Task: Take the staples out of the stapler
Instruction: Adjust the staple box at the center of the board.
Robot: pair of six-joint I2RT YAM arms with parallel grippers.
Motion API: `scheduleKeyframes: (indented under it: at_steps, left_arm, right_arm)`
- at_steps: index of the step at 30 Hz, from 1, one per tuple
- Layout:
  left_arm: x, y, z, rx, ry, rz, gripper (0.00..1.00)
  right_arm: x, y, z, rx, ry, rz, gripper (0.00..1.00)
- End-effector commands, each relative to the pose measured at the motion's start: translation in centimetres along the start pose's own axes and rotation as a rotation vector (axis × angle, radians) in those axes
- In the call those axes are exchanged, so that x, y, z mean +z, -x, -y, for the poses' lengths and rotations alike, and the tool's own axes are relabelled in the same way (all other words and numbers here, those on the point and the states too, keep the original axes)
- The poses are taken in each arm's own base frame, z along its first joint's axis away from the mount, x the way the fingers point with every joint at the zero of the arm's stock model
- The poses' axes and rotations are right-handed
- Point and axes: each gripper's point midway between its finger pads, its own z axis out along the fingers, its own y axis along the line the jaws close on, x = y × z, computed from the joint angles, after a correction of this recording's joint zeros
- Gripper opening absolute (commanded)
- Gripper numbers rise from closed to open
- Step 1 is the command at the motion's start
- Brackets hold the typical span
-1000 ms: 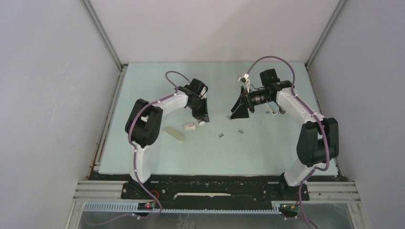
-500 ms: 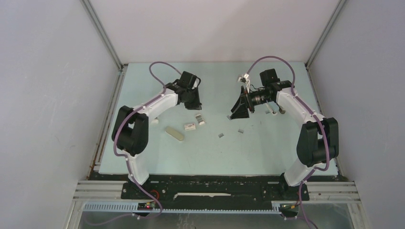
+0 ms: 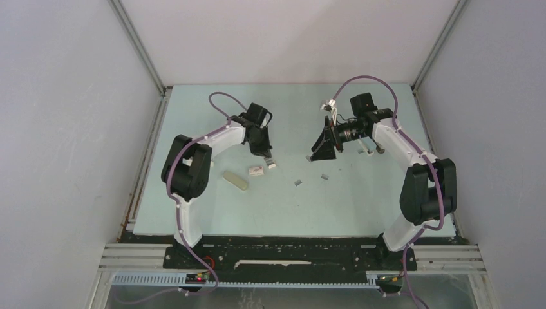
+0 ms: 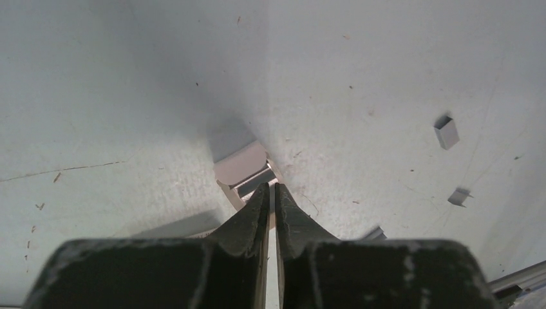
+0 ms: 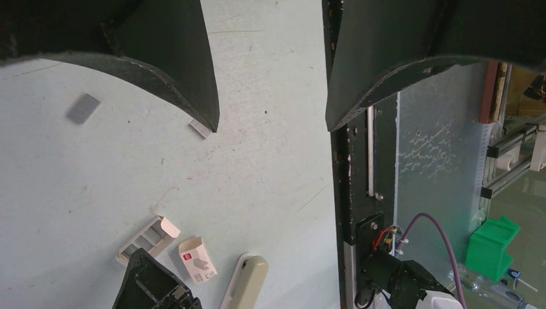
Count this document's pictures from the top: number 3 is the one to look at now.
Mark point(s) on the left aluminium frame post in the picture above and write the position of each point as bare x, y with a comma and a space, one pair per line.
132, 34

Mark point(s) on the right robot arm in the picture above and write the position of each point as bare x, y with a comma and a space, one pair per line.
429, 189

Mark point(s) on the olive green stapler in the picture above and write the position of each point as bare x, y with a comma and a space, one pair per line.
236, 180

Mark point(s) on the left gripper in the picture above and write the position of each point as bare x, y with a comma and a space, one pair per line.
264, 149

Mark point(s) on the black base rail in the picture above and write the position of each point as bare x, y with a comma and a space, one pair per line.
290, 260

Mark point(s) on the white staple box sleeve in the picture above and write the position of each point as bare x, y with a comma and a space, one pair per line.
256, 171

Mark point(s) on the light blue stapler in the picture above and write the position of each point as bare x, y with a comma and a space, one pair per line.
364, 149

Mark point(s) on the aluminium frame post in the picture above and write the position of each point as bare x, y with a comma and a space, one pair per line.
442, 38
132, 34

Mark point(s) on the right aluminium frame post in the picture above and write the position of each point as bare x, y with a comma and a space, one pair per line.
442, 38

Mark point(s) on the staple tray box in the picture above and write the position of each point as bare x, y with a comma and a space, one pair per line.
271, 163

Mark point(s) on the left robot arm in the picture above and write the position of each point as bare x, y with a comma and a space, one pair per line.
187, 167

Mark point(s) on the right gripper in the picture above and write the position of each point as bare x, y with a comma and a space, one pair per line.
324, 147

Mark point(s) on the beige brown stapler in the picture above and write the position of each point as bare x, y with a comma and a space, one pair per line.
380, 149

